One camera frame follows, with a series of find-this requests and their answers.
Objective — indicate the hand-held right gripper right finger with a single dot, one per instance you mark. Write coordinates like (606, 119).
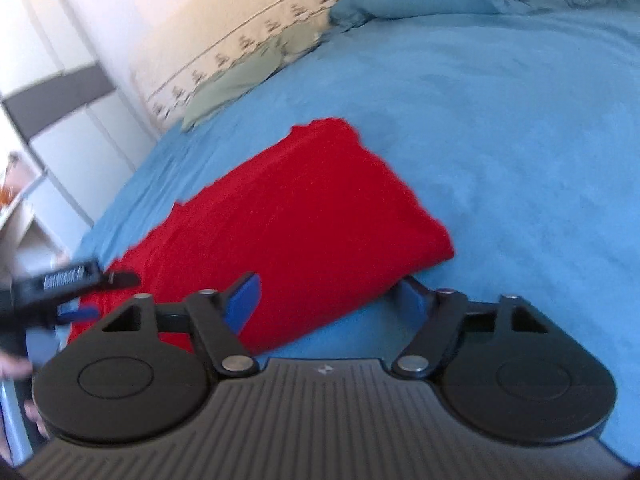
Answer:
(437, 310)

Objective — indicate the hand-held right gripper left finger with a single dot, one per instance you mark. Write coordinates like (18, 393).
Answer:
(245, 304)

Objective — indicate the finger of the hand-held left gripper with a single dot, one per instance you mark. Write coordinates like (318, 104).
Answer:
(122, 278)
(77, 315)

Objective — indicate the red long-sleeved sweater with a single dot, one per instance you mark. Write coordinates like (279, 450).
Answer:
(310, 220)

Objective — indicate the person's left hand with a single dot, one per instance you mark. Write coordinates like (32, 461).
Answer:
(15, 369)

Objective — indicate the white shelf unit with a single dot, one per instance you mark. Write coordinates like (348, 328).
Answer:
(25, 230)

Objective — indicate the white wardrobe with grey panel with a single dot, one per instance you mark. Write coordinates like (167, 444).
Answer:
(75, 135)

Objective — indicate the bed with blue sheet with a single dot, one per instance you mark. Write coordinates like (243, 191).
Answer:
(500, 160)

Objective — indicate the green pillow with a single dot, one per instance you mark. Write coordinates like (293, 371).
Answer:
(230, 85)

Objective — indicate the cream quilted headboard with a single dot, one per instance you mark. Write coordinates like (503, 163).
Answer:
(225, 20)

